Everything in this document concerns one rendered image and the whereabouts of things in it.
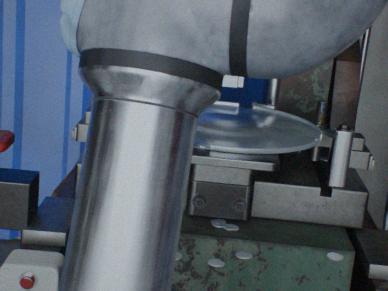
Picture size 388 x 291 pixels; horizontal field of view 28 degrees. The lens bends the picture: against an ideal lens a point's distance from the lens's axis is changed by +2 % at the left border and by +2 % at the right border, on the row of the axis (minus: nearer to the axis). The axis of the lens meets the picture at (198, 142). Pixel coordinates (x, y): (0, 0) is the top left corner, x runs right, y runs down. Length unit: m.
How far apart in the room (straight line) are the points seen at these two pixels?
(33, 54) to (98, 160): 1.90
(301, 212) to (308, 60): 0.62
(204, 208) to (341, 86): 0.51
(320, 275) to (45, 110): 1.53
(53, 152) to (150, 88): 1.97
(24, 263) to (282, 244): 0.36
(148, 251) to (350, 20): 0.23
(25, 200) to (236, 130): 0.31
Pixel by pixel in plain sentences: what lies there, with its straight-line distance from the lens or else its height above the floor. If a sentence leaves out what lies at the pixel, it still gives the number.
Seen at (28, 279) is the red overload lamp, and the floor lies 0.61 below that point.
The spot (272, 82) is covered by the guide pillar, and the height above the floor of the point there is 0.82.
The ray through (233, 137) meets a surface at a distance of 1.09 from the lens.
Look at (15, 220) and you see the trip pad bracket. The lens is 1.10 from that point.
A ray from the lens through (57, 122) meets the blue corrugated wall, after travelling 2.50.
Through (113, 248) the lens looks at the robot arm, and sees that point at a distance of 0.57.
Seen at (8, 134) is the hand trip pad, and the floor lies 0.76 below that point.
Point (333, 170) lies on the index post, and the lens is 1.17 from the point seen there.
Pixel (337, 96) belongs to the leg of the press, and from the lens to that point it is 1.54.
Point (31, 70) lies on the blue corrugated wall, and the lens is 2.48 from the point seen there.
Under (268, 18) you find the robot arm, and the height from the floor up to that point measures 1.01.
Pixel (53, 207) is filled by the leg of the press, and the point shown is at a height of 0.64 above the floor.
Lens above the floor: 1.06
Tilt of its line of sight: 15 degrees down
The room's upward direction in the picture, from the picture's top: 6 degrees clockwise
